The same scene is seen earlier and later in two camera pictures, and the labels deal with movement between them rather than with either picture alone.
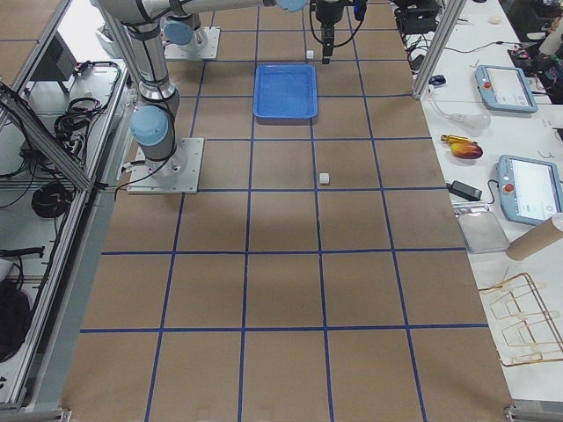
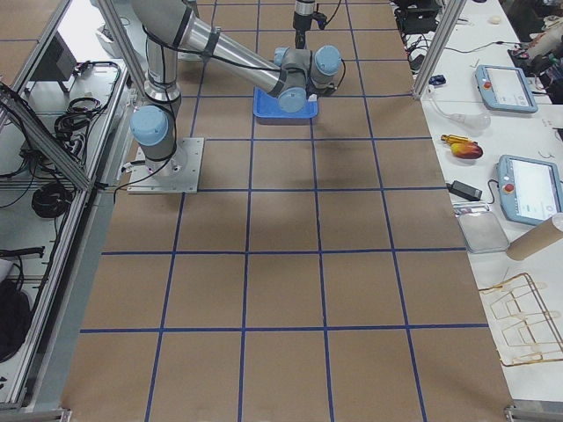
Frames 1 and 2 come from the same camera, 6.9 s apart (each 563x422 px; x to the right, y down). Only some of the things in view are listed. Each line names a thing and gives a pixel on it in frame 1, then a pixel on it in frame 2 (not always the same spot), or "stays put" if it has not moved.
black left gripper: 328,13 to 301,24
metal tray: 483,232 stays put
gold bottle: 455,139 stays put
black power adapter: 464,191 stays put
